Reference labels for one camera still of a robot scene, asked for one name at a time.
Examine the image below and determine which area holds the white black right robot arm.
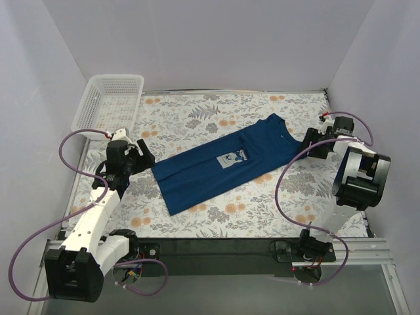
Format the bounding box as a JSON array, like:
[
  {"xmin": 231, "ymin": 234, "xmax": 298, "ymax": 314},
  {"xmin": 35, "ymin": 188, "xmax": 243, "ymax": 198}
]
[{"xmin": 295, "ymin": 112, "xmax": 391, "ymax": 261}]

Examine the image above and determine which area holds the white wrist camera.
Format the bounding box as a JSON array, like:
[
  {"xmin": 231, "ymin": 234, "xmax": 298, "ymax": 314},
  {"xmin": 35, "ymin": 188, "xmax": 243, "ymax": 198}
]
[
  {"xmin": 318, "ymin": 112, "xmax": 334, "ymax": 135},
  {"xmin": 106, "ymin": 127, "xmax": 134, "ymax": 145}
]

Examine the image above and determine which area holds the aluminium frame rail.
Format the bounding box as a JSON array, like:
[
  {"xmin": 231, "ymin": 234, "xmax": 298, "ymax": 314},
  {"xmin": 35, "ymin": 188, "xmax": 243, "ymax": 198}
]
[{"xmin": 41, "ymin": 238, "xmax": 394, "ymax": 266}]

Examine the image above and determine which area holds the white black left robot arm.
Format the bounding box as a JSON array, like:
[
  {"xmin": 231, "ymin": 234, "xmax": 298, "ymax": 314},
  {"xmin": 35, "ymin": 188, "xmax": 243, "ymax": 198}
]
[{"xmin": 45, "ymin": 139, "xmax": 155, "ymax": 303}]

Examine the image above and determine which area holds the blue printed t-shirt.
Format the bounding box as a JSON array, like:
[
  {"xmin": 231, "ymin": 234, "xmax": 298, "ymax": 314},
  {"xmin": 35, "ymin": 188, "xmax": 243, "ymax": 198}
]
[{"xmin": 152, "ymin": 114, "xmax": 301, "ymax": 215}]

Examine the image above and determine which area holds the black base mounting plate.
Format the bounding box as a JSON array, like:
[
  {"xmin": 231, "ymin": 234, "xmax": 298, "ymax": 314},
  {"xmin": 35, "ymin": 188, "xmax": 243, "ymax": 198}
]
[{"xmin": 137, "ymin": 238, "xmax": 336, "ymax": 278}]

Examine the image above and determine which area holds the white plastic basket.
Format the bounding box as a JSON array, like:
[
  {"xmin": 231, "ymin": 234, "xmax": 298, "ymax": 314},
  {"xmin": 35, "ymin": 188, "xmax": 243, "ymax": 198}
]
[{"xmin": 71, "ymin": 74, "xmax": 144, "ymax": 140}]

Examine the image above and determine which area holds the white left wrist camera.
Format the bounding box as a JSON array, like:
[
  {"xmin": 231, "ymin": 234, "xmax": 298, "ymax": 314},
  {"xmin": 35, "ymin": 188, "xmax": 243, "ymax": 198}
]
[{"xmin": 106, "ymin": 127, "xmax": 134, "ymax": 145}]

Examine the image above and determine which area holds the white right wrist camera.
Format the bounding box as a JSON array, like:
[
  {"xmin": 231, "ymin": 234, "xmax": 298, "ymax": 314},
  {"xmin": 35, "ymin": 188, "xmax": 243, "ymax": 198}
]
[{"xmin": 318, "ymin": 112, "xmax": 334, "ymax": 135}]

